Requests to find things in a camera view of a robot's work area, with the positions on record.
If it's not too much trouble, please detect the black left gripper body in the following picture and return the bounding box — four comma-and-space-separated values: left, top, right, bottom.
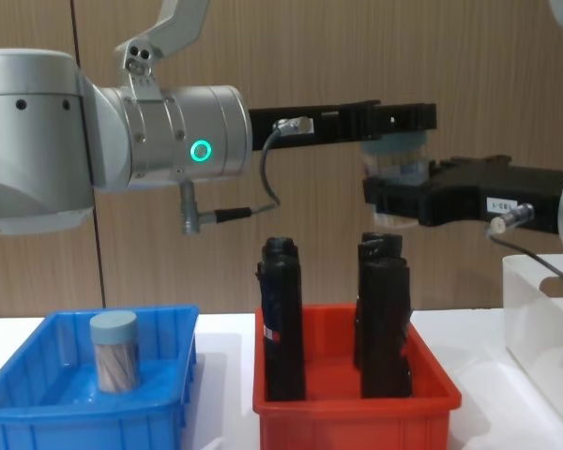
248, 99, 382, 153

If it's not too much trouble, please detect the grey left gripper cable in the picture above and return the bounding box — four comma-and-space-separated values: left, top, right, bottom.
179, 116, 316, 236

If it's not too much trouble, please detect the red plastic bin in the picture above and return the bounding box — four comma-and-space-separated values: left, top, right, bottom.
252, 303, 464, 450

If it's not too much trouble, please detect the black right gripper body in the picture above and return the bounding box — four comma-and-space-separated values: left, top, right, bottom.
420, 156, 563, 236

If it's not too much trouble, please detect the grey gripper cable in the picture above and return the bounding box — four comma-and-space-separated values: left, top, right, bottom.
179, 116, 316, 236
483, 202, 563, 288

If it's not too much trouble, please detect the grey right gripper cable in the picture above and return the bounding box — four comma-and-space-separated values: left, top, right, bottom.
483, 202, 563, 288

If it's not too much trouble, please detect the blue-grey jar lid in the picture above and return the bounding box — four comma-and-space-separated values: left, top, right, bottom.
359, 129, 429, 157

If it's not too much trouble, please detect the white plastic bin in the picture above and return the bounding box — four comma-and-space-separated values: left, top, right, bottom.
501, 252, 563, 378

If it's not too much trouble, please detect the clear plastic jar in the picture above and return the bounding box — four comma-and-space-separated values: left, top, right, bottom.
360, 150, 431, 232

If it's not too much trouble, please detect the blue plastic bin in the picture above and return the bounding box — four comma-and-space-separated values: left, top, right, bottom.
0, 304, 201, 450

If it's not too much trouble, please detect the clear jar with grey lid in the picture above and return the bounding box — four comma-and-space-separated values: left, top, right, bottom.
89, 309, 141, 394

